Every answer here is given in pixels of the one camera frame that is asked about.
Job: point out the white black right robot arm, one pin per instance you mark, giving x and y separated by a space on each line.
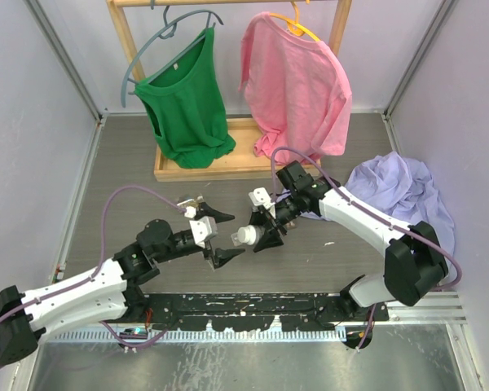
414 263

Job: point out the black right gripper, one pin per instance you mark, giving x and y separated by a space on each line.
270 239

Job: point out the white capped pill bottle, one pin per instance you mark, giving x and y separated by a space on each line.
249 235

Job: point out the aluminium frame rail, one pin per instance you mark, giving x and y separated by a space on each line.
436 307

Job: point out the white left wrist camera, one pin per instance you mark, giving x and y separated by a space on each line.
203 230

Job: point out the grey-blue clothes hanger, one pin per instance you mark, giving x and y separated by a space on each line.
177 27

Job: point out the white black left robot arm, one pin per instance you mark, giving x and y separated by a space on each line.
109 292

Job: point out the green t-shirt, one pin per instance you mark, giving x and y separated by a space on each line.
185 107

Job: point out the yellow clothes hanger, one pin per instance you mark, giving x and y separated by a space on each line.
293 23

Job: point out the wooden clothes rack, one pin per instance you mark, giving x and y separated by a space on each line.
241 163

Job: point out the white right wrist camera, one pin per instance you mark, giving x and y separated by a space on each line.
261 197

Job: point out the pink t-shirt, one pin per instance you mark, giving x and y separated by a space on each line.
297 92

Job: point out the clear bottle of yellow capsules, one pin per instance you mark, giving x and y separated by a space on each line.
193 202

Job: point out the white slotted cable duct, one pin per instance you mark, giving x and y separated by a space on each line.
97 334

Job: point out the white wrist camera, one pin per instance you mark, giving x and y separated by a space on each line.
261 197
203 230

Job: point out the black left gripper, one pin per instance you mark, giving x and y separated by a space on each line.
222 256

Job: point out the lavender crumpled cloth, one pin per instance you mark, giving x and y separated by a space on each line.
403 188

